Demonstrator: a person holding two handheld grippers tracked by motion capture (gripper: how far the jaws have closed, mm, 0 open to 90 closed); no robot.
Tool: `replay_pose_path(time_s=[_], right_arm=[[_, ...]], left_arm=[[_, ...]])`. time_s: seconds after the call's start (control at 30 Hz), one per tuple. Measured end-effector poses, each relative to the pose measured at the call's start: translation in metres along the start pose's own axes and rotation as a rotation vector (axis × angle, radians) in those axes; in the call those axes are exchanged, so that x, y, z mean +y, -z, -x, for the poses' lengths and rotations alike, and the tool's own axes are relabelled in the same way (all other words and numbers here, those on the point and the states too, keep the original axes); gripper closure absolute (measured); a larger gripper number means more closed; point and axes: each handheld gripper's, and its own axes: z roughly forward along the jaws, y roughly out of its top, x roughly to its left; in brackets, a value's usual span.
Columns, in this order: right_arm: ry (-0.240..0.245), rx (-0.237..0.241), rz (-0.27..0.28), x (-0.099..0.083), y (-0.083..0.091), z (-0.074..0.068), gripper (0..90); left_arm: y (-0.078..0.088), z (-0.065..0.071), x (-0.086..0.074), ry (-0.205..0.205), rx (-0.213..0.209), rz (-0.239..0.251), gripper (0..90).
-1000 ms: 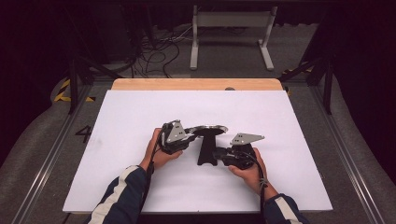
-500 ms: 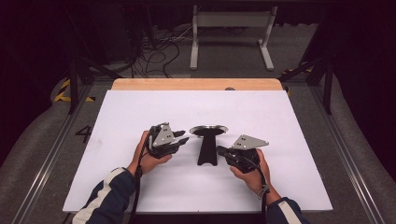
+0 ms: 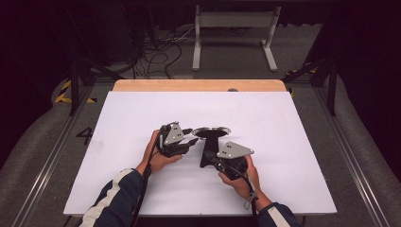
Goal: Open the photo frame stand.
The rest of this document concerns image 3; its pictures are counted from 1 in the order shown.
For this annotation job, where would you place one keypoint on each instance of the black cloth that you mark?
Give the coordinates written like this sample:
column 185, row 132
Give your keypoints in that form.
column 210, row 145

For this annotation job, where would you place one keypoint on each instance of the silver metal plate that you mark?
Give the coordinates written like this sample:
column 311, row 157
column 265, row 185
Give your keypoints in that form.
column 220, row 129

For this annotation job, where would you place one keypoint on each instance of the black metal stand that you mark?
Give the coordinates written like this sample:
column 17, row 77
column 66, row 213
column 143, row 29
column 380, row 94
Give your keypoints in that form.
column 331, row 91
column 74, row 88

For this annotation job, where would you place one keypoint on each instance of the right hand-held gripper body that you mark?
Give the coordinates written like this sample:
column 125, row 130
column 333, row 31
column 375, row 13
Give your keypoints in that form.
column 235, row 157

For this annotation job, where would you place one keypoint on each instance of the white metal stand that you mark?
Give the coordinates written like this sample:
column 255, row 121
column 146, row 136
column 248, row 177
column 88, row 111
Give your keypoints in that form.
column 235, row 19

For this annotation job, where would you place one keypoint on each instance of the person's right hand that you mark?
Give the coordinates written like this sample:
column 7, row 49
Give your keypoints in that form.
column 249, row 186

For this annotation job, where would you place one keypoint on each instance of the aluminium floor rail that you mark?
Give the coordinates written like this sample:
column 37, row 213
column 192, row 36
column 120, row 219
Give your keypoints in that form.
column 353, row 157
column 53, row 157

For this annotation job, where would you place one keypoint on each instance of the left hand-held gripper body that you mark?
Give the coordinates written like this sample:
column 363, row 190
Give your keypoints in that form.
column 173, row 135

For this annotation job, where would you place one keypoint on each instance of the person's left hand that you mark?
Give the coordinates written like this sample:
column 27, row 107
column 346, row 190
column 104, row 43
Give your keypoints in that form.
column 154, row 160

